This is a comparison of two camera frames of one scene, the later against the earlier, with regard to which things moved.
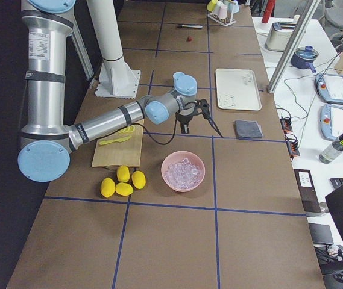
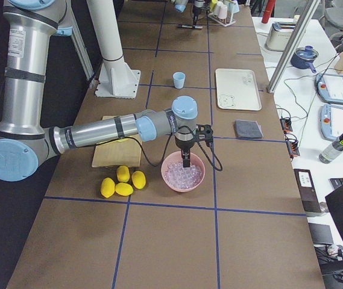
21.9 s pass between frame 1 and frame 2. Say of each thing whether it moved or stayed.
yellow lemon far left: stayed
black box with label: stayed
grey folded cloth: stayed
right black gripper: moved
